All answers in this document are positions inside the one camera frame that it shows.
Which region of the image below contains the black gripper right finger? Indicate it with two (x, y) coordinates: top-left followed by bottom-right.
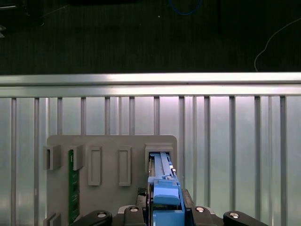
(181, 188), (267, 226)

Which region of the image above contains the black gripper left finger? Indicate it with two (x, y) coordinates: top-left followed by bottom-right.
(71, 187), (151, 226)

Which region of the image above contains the hard disk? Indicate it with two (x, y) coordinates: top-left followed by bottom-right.
(146, 152), (192, 226)

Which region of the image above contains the grey parts rack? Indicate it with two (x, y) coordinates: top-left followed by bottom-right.
(43, 135), (178, 226)

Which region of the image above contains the green RAM stick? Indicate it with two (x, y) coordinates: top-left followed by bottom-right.
(68, 149), (80, 224)

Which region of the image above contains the white floor cable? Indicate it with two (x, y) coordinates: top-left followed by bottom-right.
(253, 17), (301, 72)

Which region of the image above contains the blue floor cable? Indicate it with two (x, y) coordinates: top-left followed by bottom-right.
(168, 0), (203, 16)

